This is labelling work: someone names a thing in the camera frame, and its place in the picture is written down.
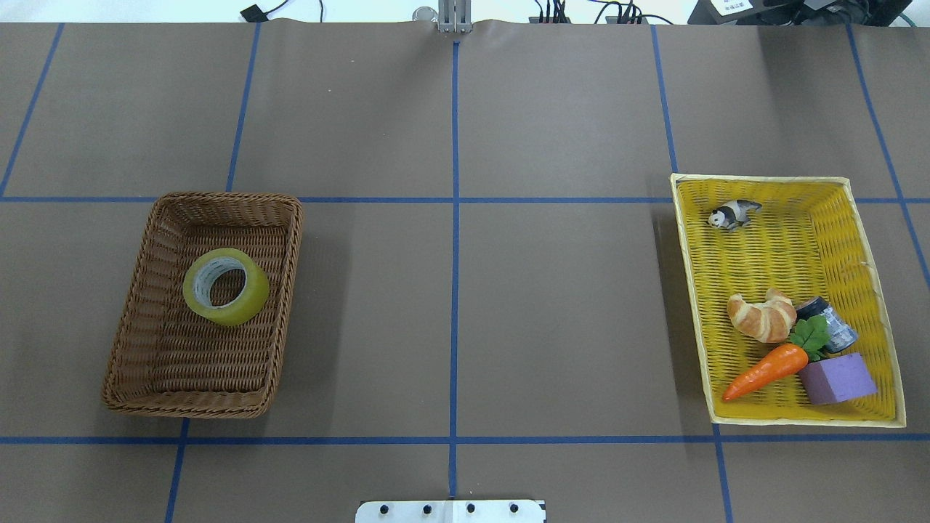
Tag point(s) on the small black device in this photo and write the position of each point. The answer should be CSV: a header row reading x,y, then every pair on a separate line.
x,y
253,14

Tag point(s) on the small black-capped bottle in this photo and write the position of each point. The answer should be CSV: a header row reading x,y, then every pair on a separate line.
x,y
841,335

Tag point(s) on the brown wicker basket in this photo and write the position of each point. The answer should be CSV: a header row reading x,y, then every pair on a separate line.
x,y
166,360

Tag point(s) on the yellow woven basket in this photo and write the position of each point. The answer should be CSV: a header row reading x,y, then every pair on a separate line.
x,y
808,240

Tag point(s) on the purple foam cube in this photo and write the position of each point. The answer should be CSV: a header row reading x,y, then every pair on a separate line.
x,y
837,380

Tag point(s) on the black monitor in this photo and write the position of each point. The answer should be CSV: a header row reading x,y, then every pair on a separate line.
x,y
801,13

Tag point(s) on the toy croissant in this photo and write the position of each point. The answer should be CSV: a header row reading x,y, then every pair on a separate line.
x,y
769,321

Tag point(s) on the panda figurine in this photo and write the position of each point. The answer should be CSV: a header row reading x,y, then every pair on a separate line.
x,y
733,214

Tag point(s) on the yellow tape roll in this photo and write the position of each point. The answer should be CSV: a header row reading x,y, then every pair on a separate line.
x,y
206,271

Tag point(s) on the aluminium frame post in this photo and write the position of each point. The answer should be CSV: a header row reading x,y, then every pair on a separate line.
x,y
454,16

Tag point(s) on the orange toy carrot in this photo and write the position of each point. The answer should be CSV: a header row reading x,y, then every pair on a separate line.
x,y
805,344

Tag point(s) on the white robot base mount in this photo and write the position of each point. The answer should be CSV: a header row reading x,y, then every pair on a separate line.
x,y
518,510

